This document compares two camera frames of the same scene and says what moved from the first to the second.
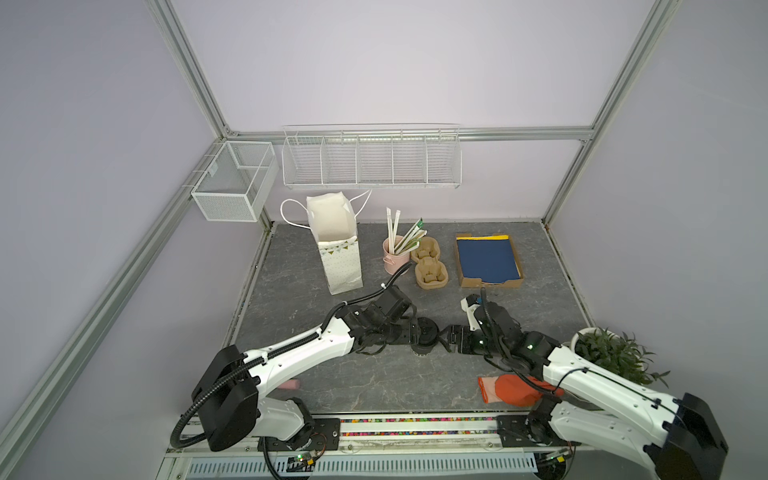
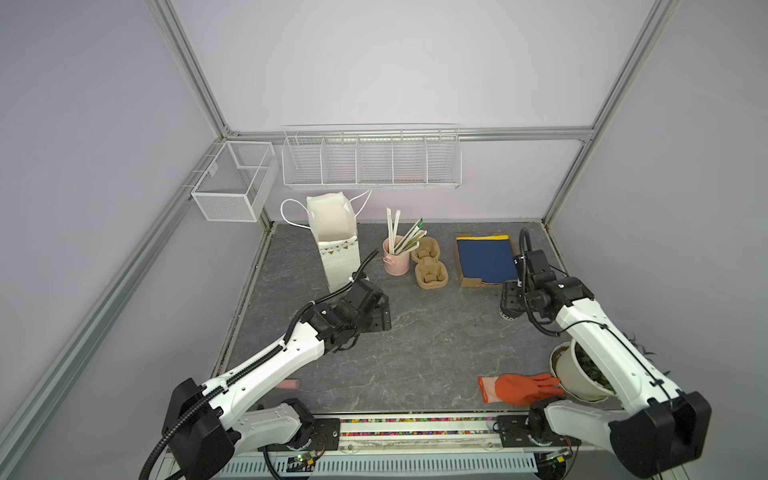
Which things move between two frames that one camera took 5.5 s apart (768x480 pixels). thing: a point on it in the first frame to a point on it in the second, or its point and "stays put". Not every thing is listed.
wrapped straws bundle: [409, 241] stays put
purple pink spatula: [289, 385] stays put
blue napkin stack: [489, 258] stays put
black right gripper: [462, 331] to [508, 296]
